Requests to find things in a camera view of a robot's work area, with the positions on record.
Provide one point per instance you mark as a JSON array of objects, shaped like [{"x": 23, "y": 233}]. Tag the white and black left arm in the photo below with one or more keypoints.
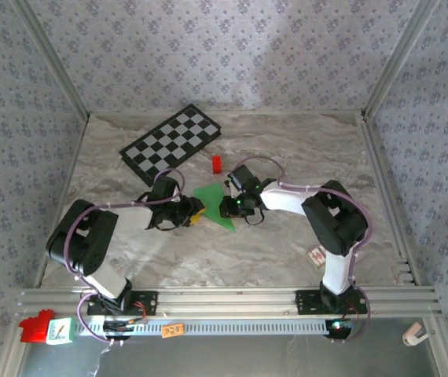
[{"x": 129, "y": 216}]

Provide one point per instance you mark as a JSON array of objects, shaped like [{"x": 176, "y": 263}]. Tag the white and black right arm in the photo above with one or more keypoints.
[{"x": 287, "y": 200}]

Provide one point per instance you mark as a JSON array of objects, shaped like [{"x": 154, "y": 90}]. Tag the small red block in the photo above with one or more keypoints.
[{"x": 217, "y": 165}]

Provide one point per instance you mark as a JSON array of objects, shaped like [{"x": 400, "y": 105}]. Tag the black and grey chessboard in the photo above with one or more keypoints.
[{"x": 169, "y": 137}]

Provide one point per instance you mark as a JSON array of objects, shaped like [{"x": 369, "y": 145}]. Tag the small patterned card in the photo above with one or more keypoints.
[{"x": 316, "y": 257}]

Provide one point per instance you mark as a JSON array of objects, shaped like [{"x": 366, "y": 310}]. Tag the orange tag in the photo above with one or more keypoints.
[{"x": 173, "y": 330}]

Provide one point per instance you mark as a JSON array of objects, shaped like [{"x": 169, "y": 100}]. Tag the grey metal panel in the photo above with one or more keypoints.
[{"x": 247, "y": 357}]

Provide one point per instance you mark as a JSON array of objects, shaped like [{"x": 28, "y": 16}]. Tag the white and green clock cube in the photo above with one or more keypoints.
[{"x": 59, "y": 331}]

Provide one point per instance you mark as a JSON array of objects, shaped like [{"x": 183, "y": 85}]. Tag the red clamp object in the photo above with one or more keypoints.
[{"x": 33, "y": 328}]

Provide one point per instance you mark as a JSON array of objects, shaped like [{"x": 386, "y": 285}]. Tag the white plastic hook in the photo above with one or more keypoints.
[{"x": 414, "y": 334}]

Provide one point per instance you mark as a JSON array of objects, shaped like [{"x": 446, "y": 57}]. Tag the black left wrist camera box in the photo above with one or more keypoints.
[{"x": 165, "y": 187}]

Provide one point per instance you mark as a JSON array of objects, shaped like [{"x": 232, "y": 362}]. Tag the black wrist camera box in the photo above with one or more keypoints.
[
  {"x": 243, "y": 177},
  {"x": 165, "y": 187}
]

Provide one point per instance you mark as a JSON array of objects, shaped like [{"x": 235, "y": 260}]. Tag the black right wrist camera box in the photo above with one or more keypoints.
[{"x": 243, "y": 177}]

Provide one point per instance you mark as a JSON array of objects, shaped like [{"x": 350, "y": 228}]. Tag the aluminium frame rail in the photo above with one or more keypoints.
[
  {"x": 72, "y": 165},
  {"x": 228, "y": 300},
  {"x": 381, "y": 176}
]

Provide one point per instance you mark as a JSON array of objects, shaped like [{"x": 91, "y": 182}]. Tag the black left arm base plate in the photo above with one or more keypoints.
[{"x": 149, "y": 302}]

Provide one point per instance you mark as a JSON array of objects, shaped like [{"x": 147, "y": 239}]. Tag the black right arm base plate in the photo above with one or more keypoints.
[{"x": 306, "y": 302}]

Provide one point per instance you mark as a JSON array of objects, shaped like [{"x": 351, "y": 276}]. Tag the aluminium frame post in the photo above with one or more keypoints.
[
  {"x": 13, "y": 361},
  {"x": 51, "y": 59},
  {"x": 399, "y": 59},
  {"x": 444, "y": 353}
]

